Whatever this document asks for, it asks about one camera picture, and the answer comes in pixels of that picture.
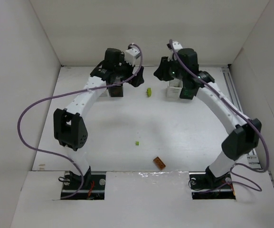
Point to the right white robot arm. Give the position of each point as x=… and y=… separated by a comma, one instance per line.
x=187, y=81

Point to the right black slotted bin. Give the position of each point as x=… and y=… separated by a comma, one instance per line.
x=188, y=91

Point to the right white slotted bin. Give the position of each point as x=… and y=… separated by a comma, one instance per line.
x=174, y=89

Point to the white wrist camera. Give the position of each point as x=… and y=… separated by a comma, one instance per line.
x=177, y=46
x=131, y=55

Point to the black slotted bin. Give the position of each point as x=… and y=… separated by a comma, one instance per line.
x=116, y=91
x=188, y=91

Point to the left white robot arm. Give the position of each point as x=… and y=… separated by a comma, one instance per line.
x=70, y=131

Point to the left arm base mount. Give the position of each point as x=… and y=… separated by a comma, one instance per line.
x=93, y=189

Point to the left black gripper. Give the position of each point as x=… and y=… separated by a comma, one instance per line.
x=132, y=75

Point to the left white slotted bin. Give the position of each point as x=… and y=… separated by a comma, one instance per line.
x=105, y=94

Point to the aluminium rail right side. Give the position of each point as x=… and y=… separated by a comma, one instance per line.
x=244, y=133

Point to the orange lego plate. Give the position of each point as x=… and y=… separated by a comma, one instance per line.
x=159, y=163

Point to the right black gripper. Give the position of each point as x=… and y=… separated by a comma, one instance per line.
x=166, y=71

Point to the white slotted bin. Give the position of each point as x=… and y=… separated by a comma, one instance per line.
x=105, y=94
x=174, y=89

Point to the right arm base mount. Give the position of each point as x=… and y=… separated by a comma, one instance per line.
x=202, y=189

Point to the left black slotted bin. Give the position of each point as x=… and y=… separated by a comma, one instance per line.
x=116, y=91

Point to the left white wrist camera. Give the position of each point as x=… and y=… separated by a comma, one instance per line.
x=131, y=55

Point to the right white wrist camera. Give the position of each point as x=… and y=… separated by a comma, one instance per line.
x=177, y=46

